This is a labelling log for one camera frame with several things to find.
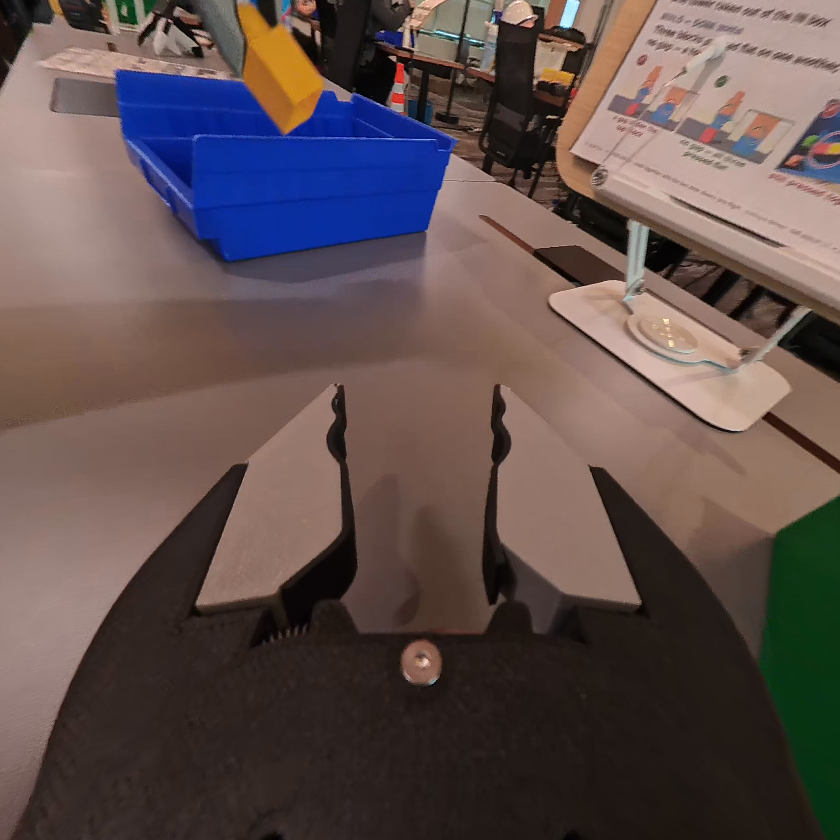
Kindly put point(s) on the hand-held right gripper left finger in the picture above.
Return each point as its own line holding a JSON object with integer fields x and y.
{"x": 276, "y": 525}

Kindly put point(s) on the black flat panel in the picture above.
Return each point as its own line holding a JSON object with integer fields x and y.
{"x": 85, "y": 97}

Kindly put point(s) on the blue plastic bin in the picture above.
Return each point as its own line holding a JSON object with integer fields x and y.
{"x": 315, "y": 184}

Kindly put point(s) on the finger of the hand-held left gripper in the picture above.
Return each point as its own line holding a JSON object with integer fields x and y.
{"x": 243, "y": 33}

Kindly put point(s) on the black office chair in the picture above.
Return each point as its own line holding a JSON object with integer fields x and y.
{"x": 512, "y": 92}

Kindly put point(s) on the wooden document stand white base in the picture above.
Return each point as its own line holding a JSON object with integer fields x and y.
{"x": 683, "y": 368}

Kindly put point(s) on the yellow mega block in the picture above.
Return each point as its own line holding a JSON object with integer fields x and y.
{"x": 278, "y": 72}

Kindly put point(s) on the orange traffic cone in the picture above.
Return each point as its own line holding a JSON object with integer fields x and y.
{"x": 399, "y": 89}

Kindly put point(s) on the green plastic bin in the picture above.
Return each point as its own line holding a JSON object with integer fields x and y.
{"x": 803, "y": 656}

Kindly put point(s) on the printed paper sheet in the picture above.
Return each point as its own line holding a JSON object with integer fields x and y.
{"x": 118, "y": 63}

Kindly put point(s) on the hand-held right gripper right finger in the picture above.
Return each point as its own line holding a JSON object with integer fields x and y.
{"x": 565, "y": 525}

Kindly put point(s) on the laminated instruction sheet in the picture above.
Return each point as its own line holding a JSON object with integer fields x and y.
{"x": 722, "y": 118}

